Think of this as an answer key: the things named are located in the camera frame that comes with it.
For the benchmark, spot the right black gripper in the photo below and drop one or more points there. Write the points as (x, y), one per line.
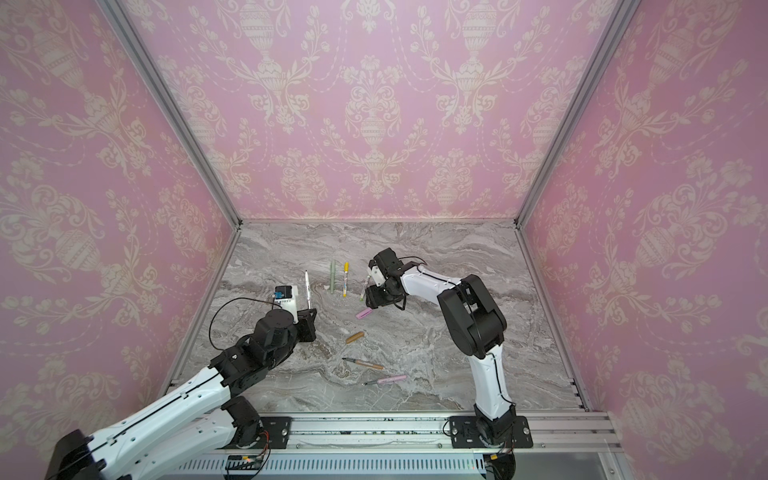
(377, 294)

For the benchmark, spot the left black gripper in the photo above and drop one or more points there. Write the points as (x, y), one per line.
(305, 318)

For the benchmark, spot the white marker bright green cap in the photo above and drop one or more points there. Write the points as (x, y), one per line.
(308, 292)

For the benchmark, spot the light green fountain pen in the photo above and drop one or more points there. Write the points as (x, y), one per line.
(332, 276)

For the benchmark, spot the white yellow marker pen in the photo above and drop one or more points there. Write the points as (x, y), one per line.
(345, 287)

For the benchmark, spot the white green marker pen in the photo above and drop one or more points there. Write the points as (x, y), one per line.
(364, 288)

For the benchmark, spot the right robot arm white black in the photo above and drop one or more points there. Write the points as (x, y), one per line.
(474, 322)

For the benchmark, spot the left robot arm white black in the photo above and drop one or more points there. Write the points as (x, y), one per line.
(206, 413)

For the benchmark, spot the pink pen cap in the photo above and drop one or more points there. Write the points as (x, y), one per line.
(364, 313)

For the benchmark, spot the tan brown pen cap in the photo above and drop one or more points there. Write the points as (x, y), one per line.
(354, 337)

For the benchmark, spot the brown fountain pen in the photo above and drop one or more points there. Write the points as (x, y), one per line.
(363, 363)

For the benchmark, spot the pink fountain pen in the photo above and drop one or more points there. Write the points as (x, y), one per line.
(387, 380)

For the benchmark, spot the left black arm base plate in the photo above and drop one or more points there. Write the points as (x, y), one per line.
(272, 433)

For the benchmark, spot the white vented cable duct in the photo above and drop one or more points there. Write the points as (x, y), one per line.
(332, 465)

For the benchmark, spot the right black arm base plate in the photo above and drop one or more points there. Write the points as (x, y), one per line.
(470, 432)

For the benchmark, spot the aluminium front rail frame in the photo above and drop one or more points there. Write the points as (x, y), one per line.
(567, 445)

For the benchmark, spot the left aluminium corner post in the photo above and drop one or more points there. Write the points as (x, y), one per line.
(117, 17)

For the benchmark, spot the aluminium corner post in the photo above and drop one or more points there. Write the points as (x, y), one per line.
(594, 70)
(117, 17)

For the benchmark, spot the right aluminium corner post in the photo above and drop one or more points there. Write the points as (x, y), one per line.
(594, 70)

